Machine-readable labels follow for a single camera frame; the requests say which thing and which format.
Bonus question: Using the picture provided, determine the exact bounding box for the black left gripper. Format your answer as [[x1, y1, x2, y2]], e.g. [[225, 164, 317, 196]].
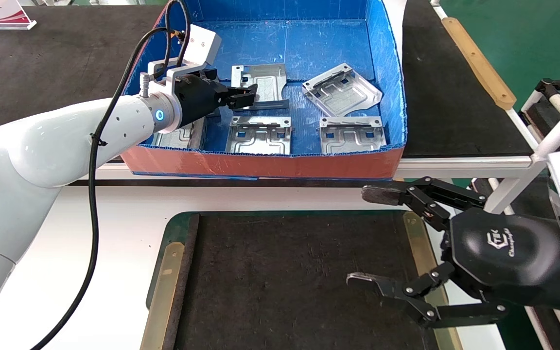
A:
[[175, 73, 259, 128]]

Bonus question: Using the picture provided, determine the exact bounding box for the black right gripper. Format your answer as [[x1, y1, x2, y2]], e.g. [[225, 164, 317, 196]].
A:
[[347, 176, 560, 330]]

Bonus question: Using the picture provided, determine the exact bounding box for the blue cardboard box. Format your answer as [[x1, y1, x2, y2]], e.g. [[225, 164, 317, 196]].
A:
[[121, 0, 408, 181]]

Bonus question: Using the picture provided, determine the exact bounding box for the brass mat strip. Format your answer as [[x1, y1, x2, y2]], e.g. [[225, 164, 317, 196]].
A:
[[403, 211, 463, 350], [140, 242, 186, 350]]

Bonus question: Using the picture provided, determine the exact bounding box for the black work mat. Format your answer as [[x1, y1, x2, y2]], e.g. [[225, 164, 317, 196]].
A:
[[146, 210, 455, 350], [173, 211, 436, 350]]

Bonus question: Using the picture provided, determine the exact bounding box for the narrow black table mat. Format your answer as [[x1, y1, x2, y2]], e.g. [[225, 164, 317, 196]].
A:
[[401, 0, 534, 158]]

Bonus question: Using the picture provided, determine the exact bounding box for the black cart mat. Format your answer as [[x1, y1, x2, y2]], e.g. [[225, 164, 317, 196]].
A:
[[523, 97, 560, 149]]

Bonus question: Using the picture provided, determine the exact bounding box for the wooden edge strip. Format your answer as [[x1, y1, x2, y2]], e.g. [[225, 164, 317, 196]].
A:
[[441, 17, 517, 111]]

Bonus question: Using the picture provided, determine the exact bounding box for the large black table mat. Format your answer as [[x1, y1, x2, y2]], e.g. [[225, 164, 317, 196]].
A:
[[0, 5, 164, 152]]

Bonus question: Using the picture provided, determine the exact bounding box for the black pipe connector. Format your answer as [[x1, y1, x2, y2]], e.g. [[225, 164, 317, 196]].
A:
[[535, 78, 560, 101]]

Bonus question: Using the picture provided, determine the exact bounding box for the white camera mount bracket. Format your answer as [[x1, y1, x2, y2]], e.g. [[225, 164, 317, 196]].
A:
[[139, 57, 213, 98]]

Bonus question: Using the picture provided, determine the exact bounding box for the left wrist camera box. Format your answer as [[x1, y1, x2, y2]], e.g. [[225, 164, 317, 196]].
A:
[[178, 24, 223, 67]]

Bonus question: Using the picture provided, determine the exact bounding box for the white table edge rail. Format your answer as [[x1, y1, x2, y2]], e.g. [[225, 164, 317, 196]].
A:
[[90, 155, 548, 181]]

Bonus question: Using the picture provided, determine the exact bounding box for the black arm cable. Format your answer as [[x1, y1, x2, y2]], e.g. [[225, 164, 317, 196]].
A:
[[30, 0, 191, 350]]

